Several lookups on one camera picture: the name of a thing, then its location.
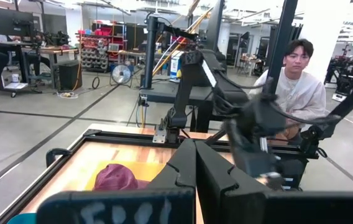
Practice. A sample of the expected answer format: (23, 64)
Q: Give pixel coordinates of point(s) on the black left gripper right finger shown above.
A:
(257, 208)

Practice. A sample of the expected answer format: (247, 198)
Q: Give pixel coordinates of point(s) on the black clamp mount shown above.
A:
(52, 154)

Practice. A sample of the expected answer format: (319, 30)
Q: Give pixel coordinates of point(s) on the black computer monitor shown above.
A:
(11, 21)

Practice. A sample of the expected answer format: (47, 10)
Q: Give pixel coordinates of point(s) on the black monitor stand pole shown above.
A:
(150, 56)

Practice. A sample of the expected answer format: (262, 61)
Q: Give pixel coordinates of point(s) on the yellow translucent plastic bin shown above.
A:
(148, 171)

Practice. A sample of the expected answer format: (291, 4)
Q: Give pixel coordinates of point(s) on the white and blue carton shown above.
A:
(175, 63)

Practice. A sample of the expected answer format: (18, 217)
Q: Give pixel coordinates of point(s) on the parts shelf with red bins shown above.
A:
(94, 56)

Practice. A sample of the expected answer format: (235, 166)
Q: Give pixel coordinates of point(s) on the black trash bin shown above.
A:
(70, 76)

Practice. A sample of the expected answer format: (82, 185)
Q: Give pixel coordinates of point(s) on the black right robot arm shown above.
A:
(192, 81)

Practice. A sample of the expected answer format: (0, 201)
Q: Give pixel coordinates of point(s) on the background robot workstation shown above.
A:
(344, 81)

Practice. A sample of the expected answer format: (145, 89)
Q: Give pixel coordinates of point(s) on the blue plastic bin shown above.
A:
(22, 219)

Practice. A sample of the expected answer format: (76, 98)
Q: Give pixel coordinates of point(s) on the small floor fan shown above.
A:
(121, 74)

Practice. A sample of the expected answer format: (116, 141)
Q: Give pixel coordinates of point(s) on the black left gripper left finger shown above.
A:
(133, 208)

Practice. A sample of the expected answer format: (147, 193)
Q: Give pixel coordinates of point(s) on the maroon hat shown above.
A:
(114, 179)

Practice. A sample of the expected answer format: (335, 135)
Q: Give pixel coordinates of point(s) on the white cup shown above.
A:
(15, 77)

